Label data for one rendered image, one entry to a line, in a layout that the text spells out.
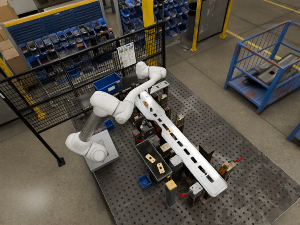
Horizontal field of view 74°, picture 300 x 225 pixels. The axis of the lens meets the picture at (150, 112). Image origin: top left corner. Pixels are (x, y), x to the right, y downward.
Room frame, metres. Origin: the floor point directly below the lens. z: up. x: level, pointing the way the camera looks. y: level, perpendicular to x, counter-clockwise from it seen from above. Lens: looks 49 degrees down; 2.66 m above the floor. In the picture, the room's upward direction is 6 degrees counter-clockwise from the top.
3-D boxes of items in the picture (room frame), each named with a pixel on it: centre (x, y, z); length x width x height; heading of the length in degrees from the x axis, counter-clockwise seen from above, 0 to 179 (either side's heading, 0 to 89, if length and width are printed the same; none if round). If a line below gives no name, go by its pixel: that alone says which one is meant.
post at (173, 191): (0.55, -0.10, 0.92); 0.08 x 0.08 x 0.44; 27
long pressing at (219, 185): (1.13, -0.19, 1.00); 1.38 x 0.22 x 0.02; 27
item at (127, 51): (2.09, 0.20, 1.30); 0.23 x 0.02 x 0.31; 117
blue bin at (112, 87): (1.83, 0.46, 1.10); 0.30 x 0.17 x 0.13; 122
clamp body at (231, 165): (0.71, -0.61, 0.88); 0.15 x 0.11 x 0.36; 117
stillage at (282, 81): (2.59, -2.14, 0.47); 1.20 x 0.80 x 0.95; 116
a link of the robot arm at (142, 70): (1.55, 0.03, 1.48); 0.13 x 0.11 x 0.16; 74
